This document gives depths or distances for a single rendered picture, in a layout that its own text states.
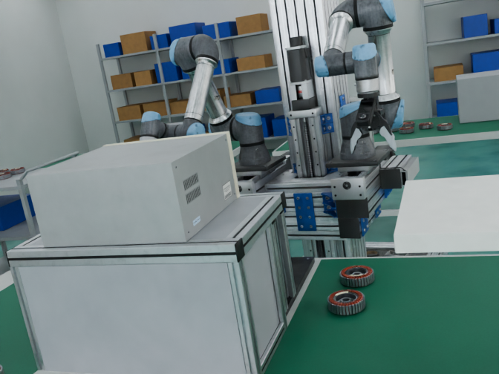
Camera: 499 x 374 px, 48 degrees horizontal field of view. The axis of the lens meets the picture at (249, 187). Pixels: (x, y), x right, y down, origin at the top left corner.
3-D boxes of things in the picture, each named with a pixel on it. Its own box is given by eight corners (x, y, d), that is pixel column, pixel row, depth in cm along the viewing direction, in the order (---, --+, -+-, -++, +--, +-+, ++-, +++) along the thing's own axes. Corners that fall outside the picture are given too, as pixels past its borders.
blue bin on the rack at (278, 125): (281, 131, 852) (279, 115, 846) (308, 128, 837) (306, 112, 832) (273, 136, 814) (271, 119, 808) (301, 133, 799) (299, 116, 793)
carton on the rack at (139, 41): (135, 53, 893) (131, 35, 886) (159, 49, 880) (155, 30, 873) (123, 54, 856) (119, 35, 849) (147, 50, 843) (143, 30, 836)
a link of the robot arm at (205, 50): (231, 39, 237) (207, 146, 225) (211, 43, 243) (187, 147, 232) (214, 24, 228) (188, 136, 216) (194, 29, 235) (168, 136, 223)
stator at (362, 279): (341, 274, 192) (340, 265, 191) (374, 273, 189) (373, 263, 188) (339, 289, 181) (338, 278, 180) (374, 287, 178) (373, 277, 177)
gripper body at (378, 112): (387, 125, 186) (383, 89, 183) (381, 130, 179) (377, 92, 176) (364, 127, 190) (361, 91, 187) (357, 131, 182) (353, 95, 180)
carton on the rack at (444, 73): (434, 79, 762) (434, 66, 758) (462, 76, 750) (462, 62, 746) (434, 81, 726) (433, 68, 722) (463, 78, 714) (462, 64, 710)
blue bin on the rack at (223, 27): (215, 39, 846) (213, 25, 841) (240, 35, 830) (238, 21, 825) (204, 41, 808) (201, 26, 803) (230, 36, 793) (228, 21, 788)
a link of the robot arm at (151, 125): (166, 116, 227) (151, 108, 221) (164, 141, 225) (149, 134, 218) (152, 119, 232) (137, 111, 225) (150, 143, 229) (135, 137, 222)
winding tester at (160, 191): (119, 204, 186) (105, 144, 181) (240, 196, 171) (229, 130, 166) (42, 247, 150) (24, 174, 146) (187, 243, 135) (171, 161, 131)
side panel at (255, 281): (278, 326, 164) (261, 223, 156) (287, 326, 163) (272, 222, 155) (248, 382, 138) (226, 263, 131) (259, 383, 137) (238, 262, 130)
